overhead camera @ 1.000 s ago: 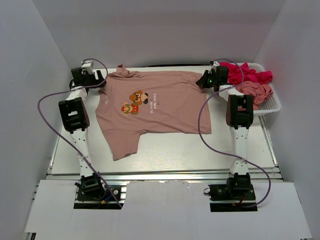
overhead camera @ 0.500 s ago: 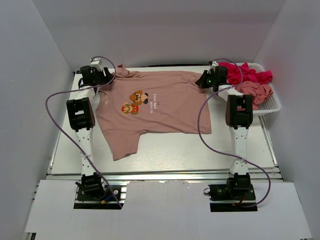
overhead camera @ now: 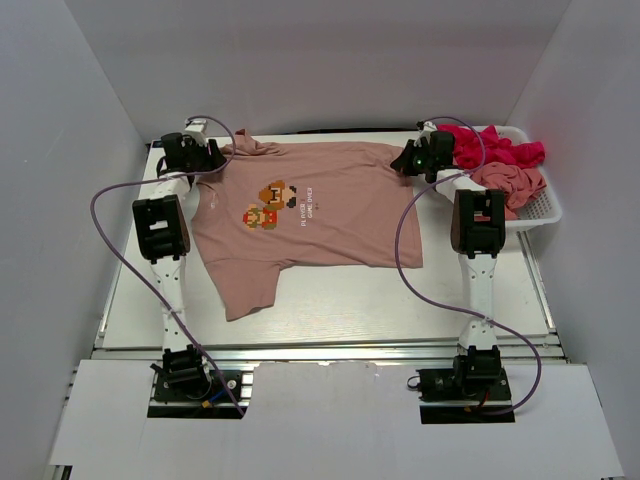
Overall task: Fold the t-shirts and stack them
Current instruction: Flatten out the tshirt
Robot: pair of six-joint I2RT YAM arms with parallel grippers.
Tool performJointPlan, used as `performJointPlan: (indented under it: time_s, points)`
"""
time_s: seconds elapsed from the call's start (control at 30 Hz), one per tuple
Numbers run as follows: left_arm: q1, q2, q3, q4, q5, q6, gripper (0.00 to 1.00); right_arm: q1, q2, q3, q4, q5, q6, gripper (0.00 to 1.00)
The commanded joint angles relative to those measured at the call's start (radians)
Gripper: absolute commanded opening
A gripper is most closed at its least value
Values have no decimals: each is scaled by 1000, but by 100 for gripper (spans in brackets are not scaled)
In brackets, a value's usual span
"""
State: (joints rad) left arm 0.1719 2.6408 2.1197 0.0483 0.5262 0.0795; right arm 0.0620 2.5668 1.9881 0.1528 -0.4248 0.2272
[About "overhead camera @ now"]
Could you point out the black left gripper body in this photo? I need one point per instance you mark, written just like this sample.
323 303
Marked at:
195 154

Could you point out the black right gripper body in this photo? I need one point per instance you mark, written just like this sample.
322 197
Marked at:
416 159

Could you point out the dusty pink t shirt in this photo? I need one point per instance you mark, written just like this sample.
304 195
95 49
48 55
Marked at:
279 205

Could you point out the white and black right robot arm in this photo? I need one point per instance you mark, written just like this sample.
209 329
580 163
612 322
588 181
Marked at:
477 235

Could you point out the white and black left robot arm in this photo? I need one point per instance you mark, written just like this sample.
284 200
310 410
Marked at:
164 241

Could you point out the magenta t shirt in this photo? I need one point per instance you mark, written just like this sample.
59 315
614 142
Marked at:
469 149

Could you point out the coral pink t shirt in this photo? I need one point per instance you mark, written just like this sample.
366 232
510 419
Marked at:
520 186

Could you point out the white perforated plastic basket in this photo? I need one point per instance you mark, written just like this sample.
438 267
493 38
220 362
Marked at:
545 209

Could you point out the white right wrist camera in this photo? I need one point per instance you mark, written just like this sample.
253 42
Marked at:
425 129

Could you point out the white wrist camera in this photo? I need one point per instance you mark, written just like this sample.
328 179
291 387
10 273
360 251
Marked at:
196 129
425 129

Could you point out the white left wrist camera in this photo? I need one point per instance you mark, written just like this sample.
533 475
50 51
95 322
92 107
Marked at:
196 129

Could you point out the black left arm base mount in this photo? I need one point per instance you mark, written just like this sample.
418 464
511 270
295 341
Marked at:
203 399

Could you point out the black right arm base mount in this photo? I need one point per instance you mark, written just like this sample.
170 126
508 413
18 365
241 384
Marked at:
443 402

